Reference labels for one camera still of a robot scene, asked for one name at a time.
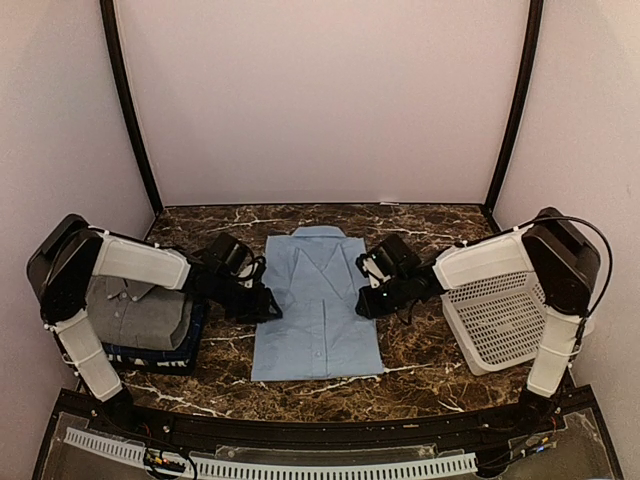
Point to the light blue long sleeve shirt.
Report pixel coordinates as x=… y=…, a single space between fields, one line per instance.
x=313 y=276

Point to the black front rail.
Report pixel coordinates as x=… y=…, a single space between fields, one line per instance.
x=493 y=429

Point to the white slotted cable duct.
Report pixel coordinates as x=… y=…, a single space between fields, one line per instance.
x=254 y=463

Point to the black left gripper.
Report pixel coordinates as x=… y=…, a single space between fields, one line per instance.
x=257 y=308

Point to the folded grey button shirt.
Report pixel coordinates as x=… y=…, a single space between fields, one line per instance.
x=134 y=314

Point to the black frame post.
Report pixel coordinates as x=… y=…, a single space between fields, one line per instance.
x=128 y=109
x=524 y=74

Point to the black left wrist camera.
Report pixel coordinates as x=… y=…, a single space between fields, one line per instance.
x=233 y=259

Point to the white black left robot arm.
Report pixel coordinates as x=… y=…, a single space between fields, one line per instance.
x=60 y=272

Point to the black right frame post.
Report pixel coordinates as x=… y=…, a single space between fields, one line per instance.
x=524 y=74

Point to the folded black printed shirt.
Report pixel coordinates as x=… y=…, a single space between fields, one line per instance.
x=181 y=367

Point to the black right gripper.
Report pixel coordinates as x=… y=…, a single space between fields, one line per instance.
x=371 y=309

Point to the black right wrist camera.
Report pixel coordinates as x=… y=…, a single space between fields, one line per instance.
x=391 y=258

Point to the white plastic mesh basket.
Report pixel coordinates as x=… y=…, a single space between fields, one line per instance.
x=503 y=321

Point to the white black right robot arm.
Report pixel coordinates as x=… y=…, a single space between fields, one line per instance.
x=551 y=245

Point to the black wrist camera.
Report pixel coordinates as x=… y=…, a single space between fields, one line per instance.
x=391 y=258
x=233 y=259

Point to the folded navy plaid shirt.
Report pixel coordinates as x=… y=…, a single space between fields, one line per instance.
x=194 y=320

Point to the black left frame post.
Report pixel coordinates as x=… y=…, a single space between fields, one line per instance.
x=128 y=109

